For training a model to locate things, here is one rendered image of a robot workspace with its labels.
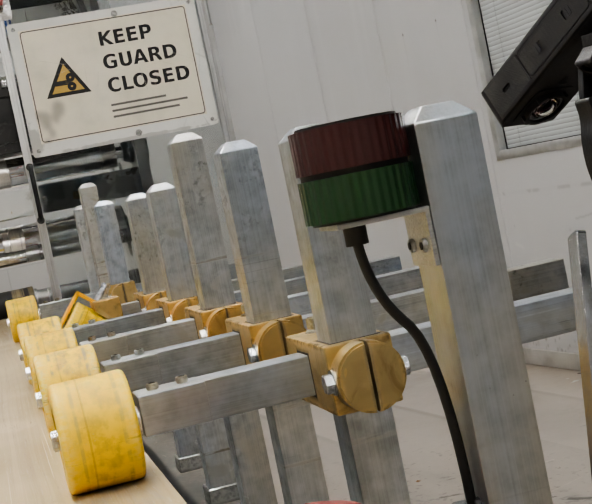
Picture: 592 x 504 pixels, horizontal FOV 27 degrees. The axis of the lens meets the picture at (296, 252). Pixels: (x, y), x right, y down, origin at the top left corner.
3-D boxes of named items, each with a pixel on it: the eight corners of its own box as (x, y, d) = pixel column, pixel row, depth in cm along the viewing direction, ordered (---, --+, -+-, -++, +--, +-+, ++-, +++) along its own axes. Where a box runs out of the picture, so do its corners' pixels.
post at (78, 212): (131, 409, 288) (87, 204, 285) (133, 411, 284) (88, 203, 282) (116, 412, 287) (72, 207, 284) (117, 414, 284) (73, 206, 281)
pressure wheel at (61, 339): (68, 312, 140) (81, 354, 133) (78, 368, 144) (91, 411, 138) (15, 324, 138) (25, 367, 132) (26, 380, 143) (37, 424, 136)
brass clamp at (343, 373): (363, 382, 100) (351, 320, 100) (421, 402, 87) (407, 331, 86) (289, 400, 98) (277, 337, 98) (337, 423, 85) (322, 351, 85)
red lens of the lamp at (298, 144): (389, 159, 68) (381, 119, 68) (428, 151, 62) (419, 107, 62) (283, 181, 66) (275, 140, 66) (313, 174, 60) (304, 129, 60)
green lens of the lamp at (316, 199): (398, 205, 68) (390, 165, 68) (437, 201, 62) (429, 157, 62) (293, 227, 66) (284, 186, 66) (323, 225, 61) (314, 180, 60)
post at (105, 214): (162, 446, 239) (110, 199, 237) (165, 448, 236) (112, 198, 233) (145, 450, 238) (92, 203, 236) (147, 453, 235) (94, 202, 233)
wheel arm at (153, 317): (396, 277, 176) (391, 252, 176) (404, 277, 173) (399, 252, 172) (41, 357, 164) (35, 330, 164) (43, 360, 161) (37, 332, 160)
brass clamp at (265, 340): (288, 356, 124) (278, 306, 124) (324, 368, 111) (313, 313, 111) (228, 370, 123) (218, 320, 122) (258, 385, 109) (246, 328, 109)
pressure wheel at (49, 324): (70, 359, 158) (73, 385, 165) (56, 304, 161) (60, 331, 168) (23, 370, 156) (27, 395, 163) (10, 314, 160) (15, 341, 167)
